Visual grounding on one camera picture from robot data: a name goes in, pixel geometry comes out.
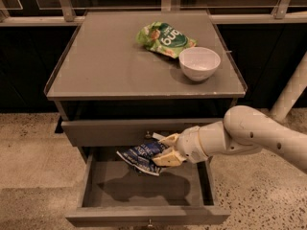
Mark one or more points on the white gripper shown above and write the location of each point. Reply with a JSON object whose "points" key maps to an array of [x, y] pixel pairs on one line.
{"points": [[189, 145]]}

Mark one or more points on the blue chip bag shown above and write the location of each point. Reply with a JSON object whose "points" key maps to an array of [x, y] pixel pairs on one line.
{"points": [[141, 157]]}

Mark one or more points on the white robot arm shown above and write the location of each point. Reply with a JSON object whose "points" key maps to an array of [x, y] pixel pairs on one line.
{"points": [[242, 130]]}

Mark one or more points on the brass top drawer knob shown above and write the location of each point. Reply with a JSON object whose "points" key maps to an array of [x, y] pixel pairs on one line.
{"points": [[148, 135]]}

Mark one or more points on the brass drawer knob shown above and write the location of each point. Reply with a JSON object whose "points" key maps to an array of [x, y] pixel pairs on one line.
{"points": [[150, 224], [148, 135]]}

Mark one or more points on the open grey middle drawer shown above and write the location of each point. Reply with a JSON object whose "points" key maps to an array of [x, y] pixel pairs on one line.
{"points": [[114, 195]]}

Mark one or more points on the brass middle drawer knob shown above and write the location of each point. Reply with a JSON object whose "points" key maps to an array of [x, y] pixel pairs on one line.
{"points": [[150, 224]]}

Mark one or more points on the grey drawer cabinet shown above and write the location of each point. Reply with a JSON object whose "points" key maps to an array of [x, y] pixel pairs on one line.
{"points": [[106, 75]]}

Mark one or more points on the closed grey top drawer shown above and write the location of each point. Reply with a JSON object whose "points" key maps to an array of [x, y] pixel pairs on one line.
{"points": [[112, 133]]}

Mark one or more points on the green chip bag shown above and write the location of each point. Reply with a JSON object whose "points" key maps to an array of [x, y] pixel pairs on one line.
{"points": [[162, 38]]}

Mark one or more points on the white bowl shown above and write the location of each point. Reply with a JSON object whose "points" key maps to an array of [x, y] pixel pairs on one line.
{"points": [[199, 63]]}

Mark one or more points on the metal railing frame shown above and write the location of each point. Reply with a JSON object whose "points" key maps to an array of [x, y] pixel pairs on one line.
{"points": [[56, 12]]}

